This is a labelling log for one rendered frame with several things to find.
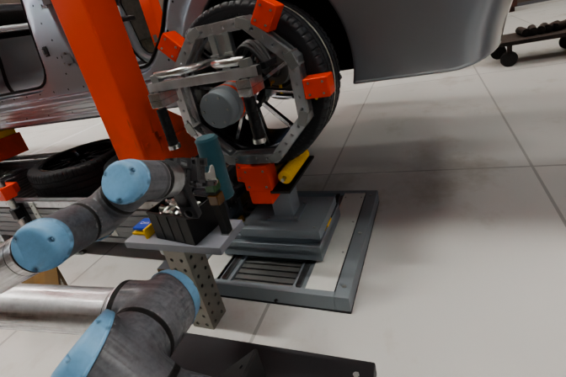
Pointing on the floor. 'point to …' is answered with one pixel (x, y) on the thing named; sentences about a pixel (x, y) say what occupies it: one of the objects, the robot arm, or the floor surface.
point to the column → (197, 267)
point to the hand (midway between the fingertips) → (213, 183)
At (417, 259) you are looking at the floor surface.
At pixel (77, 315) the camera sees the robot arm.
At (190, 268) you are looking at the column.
